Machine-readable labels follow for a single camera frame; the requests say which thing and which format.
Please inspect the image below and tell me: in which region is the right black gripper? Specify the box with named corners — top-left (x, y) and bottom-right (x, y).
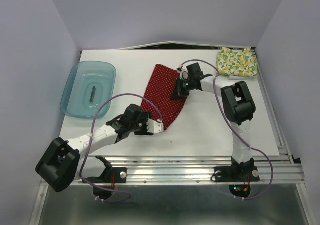
top-left (169, 76), bottom-right (194, 100)

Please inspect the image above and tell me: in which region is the red polka dot skirt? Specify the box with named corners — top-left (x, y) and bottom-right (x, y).
top-left (141, 64), bottom-right (187, 131)

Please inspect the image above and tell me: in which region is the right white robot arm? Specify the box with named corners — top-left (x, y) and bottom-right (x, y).
top-left (170, 63), bottom-right (260, 183)

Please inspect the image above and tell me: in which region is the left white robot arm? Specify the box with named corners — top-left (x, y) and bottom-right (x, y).
top-left (35, 104), bottom-right (164, 192)

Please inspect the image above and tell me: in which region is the small dark object in bin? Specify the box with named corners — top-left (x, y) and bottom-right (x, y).
top-left (89, 86), bottom-right (97, 104)

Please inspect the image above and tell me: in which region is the lemon print folded skirt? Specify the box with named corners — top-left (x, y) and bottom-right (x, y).
top-left (216, 47), bottom-right (258, 78)

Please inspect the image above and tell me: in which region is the teal plastic bin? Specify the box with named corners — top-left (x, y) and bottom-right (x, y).
top-left (60, 61), bottom-right (117, 119)

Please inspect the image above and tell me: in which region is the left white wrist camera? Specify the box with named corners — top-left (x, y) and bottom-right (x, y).
top-left (146, 119), bottom-right (164, 134)

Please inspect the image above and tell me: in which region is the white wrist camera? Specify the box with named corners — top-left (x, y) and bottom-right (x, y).
top-left (146, 119), bottom-right (164, 134)
top-left (177, 66), bottom-right (189, 80)

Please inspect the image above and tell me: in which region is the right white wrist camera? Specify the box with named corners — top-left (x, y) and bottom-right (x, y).
top-left (177, 66), bottom-right (189, 80)

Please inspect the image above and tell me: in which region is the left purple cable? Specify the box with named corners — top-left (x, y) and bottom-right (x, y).
top-left (79, 93), bottom-right (165, 203)

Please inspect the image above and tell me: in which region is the purple cable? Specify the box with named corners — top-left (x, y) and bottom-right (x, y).
top-left (178, 59), bottom-right (274, 201)
top-left (79, 93), bottom-right (165, 203)

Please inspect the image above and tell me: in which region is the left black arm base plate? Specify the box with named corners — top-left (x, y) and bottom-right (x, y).
top-left (86, 167), bottom-right (128, 184)

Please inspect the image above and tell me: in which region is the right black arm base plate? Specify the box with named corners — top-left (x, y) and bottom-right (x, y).
top-left (210, 166), bottom-right (260, 183)

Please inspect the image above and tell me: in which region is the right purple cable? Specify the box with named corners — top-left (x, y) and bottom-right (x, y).
top-left (178, 59), bottom-right (274, 201)

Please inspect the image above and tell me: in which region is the aluminium rail frame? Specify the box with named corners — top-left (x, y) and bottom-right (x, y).
top-left (29, 46), bottom-right (316, 225)

